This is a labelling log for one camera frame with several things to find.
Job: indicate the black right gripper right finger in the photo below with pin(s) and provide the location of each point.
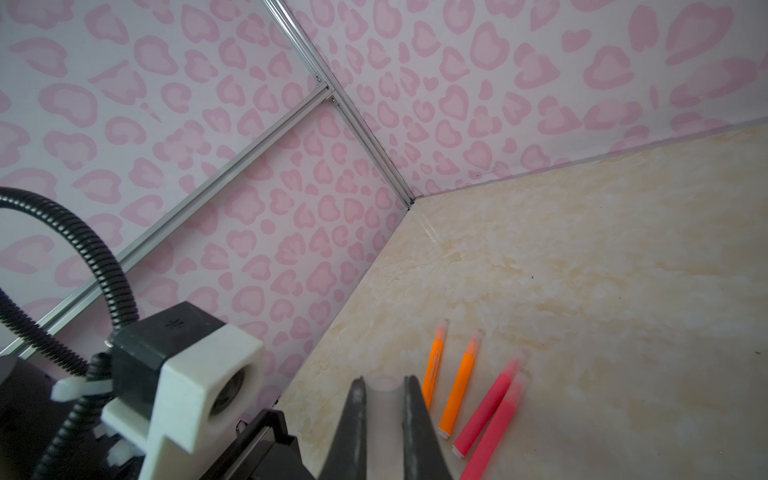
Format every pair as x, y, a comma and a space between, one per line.
422, 455

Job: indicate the pink marker pen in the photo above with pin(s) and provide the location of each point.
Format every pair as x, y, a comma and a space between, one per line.
483, 413
498, 423

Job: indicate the aluminium diagonal frame bar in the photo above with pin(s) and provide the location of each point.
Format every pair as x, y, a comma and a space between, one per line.
135, 174

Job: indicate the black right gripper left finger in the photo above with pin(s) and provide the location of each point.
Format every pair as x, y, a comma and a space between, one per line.
347, 455

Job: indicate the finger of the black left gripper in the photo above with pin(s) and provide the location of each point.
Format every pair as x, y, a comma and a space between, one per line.
263, 450

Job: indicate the aluminium corner frame post left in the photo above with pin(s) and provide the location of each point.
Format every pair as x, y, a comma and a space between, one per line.
288, 24

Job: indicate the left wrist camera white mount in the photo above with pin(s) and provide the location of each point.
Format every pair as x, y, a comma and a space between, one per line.
182, 379

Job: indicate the orange marker pen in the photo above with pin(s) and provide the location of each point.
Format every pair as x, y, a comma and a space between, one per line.
434, 362
460, 385

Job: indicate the translucent pen cap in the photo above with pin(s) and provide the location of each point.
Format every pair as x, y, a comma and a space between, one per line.
384, 435

